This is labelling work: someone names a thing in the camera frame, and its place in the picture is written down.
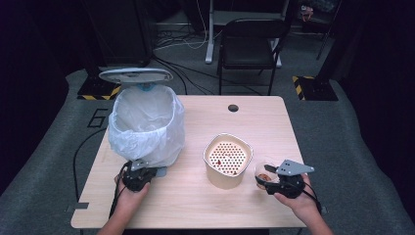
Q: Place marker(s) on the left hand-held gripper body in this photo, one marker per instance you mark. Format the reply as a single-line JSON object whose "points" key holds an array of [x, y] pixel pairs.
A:
{"points": [[135, 179]]}

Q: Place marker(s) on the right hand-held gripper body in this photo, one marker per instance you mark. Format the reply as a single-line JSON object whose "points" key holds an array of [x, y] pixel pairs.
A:
{"points": [[288, 187]]}

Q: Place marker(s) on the red food scraps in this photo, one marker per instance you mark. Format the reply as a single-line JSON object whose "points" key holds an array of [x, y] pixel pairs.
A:
{"points": [[264, 178]]}

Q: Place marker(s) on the white plastic trash bag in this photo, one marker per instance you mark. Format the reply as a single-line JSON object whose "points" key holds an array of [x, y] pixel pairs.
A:
{"points": [[143, 143]]}

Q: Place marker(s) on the beige perforated strainer container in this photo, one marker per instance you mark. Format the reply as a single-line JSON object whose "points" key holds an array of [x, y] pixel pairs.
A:
{"points": [[223, 181]]}

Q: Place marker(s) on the white and grey pedal trash can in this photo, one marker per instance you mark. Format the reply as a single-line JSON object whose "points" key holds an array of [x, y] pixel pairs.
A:
{"points": [[135, 75]]}

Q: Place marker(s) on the person's right hand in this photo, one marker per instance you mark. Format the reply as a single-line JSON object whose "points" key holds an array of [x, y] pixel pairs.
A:
{"points": [[303, 202]]}

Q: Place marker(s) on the person's left hand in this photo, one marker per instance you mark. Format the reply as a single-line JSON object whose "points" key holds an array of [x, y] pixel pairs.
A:
{"points": [[129, 202]]}

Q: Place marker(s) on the small red food bit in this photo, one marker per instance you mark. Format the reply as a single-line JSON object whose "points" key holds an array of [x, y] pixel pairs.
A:
{"points": [[220, 161]]}

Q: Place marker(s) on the black stand base striped edge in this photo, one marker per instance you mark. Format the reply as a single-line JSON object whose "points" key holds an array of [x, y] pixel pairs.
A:
{"points": [[318, 89], [94, 91]]}

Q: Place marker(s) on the black folding chair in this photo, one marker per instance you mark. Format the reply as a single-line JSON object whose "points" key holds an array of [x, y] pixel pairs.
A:
{"points": [[249, 52]]}

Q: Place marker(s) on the black cabinet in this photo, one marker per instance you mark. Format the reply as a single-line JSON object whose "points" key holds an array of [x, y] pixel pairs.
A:
{"points": [[124, 32]]}

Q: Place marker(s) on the small reddish object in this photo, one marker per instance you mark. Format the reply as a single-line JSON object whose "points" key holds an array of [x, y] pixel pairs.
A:
{"points": [[306, 13]]}

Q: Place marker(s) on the grey table bracket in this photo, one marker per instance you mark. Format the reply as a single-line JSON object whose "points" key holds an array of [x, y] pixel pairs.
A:
{"points": [[81, 206], [324, 210]]}

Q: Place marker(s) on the white desk frame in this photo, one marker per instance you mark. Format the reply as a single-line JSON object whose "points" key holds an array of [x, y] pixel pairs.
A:
{"points": [[210, 39]]}

